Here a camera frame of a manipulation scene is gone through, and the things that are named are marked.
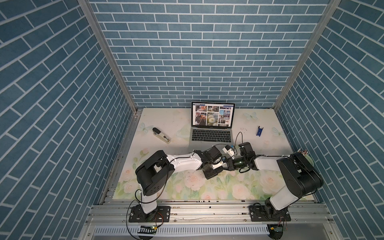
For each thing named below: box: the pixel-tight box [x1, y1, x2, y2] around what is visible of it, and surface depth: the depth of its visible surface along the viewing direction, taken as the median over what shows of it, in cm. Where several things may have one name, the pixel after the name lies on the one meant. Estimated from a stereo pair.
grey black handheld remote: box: [152, 127, 171, 144], surface depth 103 cm
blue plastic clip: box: [256, 126, 264, 137], surface depth 107 cm
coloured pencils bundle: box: [298, 149, 309, 156], surface depth 79 cm
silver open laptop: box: [188, 101, 236, 152], surface depth 104 cm
